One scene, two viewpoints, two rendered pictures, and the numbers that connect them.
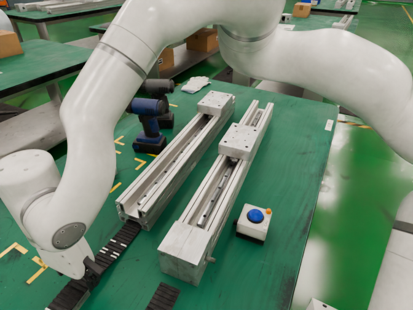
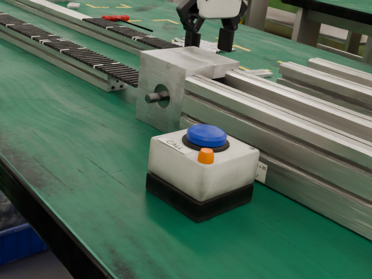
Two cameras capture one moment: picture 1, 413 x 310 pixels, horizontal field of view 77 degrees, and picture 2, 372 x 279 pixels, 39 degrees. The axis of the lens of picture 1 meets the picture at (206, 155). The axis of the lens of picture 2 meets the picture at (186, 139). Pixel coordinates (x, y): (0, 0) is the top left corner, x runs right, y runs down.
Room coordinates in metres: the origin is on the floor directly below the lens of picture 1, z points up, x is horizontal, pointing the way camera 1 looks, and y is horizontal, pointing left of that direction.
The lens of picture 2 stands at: (0.64, -0.60, 1.04)
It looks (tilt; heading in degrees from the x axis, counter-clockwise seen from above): 22 degrees down; 113
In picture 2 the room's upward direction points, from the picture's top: 7 degrees clockwise
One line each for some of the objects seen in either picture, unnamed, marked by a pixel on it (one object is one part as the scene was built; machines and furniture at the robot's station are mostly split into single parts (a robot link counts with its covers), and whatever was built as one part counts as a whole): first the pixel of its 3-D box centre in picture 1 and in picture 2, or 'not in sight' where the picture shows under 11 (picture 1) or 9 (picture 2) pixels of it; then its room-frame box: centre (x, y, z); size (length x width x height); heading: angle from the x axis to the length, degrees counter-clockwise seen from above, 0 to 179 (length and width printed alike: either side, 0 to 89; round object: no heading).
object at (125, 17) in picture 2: not in sight; (132, 24); (-0.02, 0.55, 0.79); 0.16 x 0.08 x 0.02; 158
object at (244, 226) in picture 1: (251, 222); (207, 166); (0.47, -0.13, 0.81); 0.10 x 0.08 x 0.06; 68
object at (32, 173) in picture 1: (37, 195); not in sight; (0.29, 0.27, 1.09); 0.09 x 0.08 x 0.13; 49
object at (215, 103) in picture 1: (215, 105); not in sight; (1.08, -0.04, 0.87); 0.16 x 0.11 x 0.07; 158
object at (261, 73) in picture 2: not in sight; (258, 73); (0.37, 0.38, 0.78); 0.05 x 0.03 x 0.01; 61
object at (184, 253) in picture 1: (190, 254); (180, 91); (0.36, 0.03, 0.83); 0.12 x 0.09 x 0.10; 68
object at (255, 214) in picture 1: (255, 215); (206, 139); (0.47, -0.14, 0.84); 0.04 x 0.04 x 0.02
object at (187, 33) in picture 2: (96, 278); (187, 35); (0.28, 0.23, 0.86); 0.03 x 0.03 x 0.07; 68
